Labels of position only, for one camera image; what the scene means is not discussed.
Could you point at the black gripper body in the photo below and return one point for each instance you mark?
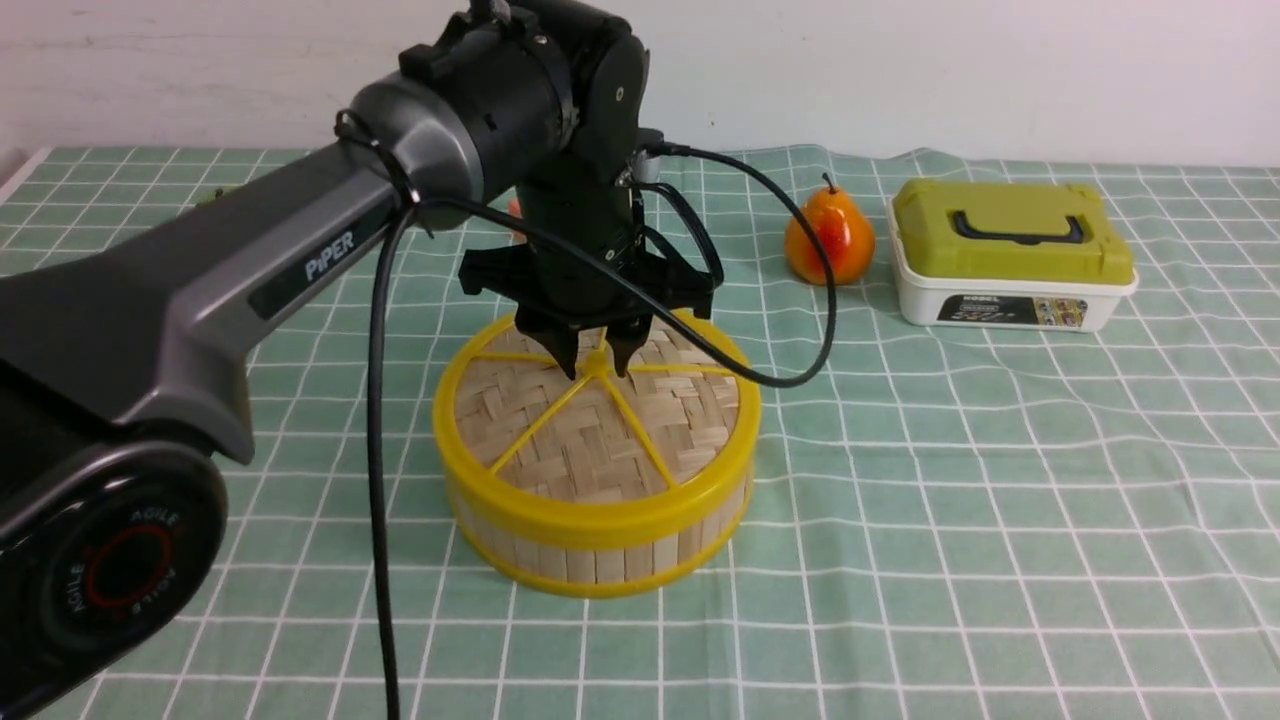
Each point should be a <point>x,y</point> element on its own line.
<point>594,259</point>

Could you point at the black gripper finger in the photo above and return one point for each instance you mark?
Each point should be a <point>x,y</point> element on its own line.
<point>557,333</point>

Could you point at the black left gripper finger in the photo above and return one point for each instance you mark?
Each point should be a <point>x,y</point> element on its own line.
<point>625,337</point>

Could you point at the yellow bamboo steamer lid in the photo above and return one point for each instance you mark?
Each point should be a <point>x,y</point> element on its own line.
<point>596,461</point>

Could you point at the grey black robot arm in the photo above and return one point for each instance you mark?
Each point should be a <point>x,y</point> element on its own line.
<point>125,372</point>

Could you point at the yellow bamboo steamer base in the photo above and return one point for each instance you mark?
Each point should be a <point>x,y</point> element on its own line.
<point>600,565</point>

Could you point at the white box with green lid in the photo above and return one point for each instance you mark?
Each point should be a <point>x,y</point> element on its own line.
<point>1018,255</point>

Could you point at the orange foam cube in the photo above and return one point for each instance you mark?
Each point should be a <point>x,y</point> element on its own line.
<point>514,208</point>

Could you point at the orange toy pear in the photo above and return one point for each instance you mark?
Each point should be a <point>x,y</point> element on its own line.
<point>844,232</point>

